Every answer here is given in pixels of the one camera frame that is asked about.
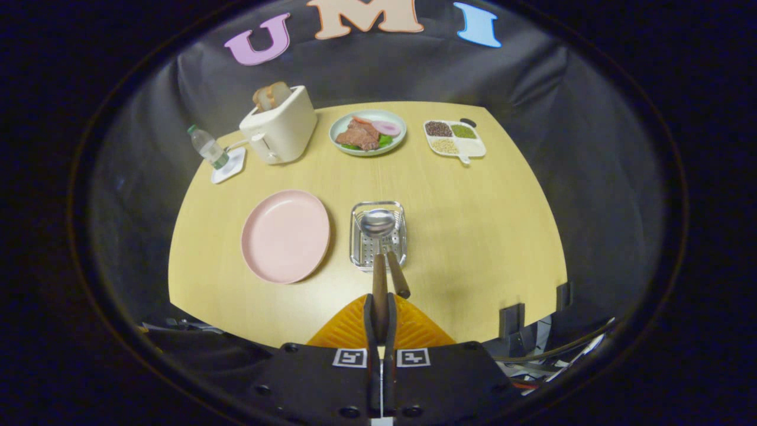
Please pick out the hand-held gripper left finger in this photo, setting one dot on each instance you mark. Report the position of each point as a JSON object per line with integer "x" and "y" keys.
{"x": 369, "y": 325}

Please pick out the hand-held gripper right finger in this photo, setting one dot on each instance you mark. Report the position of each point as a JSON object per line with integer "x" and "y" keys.
{"x": 392, "y": 325}

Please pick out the black table clamp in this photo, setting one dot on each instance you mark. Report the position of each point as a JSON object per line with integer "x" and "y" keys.
{"x": 511, "y": 322}
{"x": 563, "y": 296}

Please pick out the pink plate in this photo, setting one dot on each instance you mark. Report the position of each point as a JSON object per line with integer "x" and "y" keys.
{"x": 287, "y": 236}

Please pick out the green lettuce leaf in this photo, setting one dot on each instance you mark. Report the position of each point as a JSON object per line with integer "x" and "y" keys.
{"x": 385, "y": 141}

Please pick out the brown meat piece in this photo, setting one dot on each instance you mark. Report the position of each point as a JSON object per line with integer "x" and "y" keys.
{"x": 361, "y": 139}

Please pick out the white divided grain tray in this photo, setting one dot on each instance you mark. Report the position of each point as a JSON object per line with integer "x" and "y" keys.
{"x": 473, "y": 148}

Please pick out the pink ham slice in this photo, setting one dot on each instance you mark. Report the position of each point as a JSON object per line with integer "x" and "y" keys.
{"x": 387, "y": 128}

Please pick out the pale green plate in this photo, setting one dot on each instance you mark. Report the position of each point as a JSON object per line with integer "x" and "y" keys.
{"x": 343, "y": 124}

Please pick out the red vegetable slice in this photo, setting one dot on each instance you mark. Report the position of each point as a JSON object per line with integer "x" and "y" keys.
{"x": 361, "y": 120}

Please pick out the square white coaster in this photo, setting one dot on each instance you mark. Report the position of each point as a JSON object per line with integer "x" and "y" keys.
{"x": 233, "y": 168}

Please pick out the white toaster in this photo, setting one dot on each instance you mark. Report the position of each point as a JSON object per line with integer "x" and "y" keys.
{"x": 284, "y": 130}

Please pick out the clear plastic water bottle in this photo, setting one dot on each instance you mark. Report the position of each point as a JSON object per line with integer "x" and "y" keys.
{"x": 208, "y": 147}

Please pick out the black backdrop cloth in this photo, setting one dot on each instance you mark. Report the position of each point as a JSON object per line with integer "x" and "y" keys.
{"x": 562, "y": 118}

